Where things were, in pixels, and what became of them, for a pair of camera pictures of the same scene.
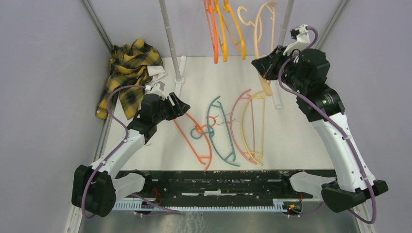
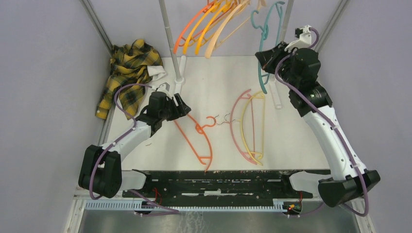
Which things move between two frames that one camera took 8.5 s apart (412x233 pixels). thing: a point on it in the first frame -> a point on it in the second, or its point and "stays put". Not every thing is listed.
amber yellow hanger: x=220 y=14 -> x=190 y=41
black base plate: x=216 y=186 stays put
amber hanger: x=240 y=45 -> x=202 y=40
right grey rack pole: x=285 y=26 stays put
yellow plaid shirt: x=129 y=66 stays put
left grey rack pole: x=178 y=79 stays put
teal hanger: x=196 y=134 -> x=265 y=28
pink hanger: x=252 y=153 stays put
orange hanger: x=201 y=128 stays put
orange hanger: x=210 y=14 -> x=180 y=40
